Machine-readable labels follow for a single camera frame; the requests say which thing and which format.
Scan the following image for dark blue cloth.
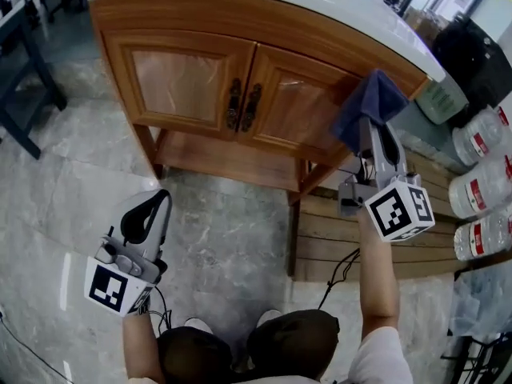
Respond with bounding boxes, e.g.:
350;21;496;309
330;68;411;154

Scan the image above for black bag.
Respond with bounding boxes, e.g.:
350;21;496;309
430;17;512;128

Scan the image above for wooden cabinet door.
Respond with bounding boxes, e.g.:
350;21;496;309
102;30;257;140
238;42;361;163

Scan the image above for clear plastic sheet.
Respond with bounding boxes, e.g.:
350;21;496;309
447;268;512;338

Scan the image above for dark framed table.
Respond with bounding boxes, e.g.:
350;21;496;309
0;0;68;160

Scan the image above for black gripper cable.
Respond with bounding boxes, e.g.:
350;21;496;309
317;247;361;311
146;285;174;338

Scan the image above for person's right forearm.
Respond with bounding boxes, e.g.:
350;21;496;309
356;208;401;332

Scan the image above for person's left forearm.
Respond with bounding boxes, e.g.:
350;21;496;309
121;302;166;384

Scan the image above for black metal rack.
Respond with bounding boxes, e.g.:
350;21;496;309
439;331;512;384

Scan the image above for person's white shirt sleeve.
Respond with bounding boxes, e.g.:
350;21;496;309
346;326;414;384

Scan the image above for black floor cable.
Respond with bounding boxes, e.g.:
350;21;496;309
0;312;70;384

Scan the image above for wooden pallet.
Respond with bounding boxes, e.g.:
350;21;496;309
286;146;483;283

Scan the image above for dark metal door handle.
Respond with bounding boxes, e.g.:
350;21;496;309
239;82;263;134
226;78;243;131

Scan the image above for cardboard box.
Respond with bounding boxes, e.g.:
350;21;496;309
402;5;450;50

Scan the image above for wooden sink cabinet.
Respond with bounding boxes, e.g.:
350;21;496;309
88;0;432;208

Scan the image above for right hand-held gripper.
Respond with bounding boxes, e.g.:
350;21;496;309
338;114;437;243

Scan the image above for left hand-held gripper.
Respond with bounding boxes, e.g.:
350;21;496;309
83;189;174;318

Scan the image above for pack of water bottles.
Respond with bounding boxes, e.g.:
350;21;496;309
453;205;512;262
447;154;512;220
451;105;512;167

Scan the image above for white board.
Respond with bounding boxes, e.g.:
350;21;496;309
470;0;512;44

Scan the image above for person's white shoe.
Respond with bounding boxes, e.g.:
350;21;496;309
255;309;283;328
183;317;214;335

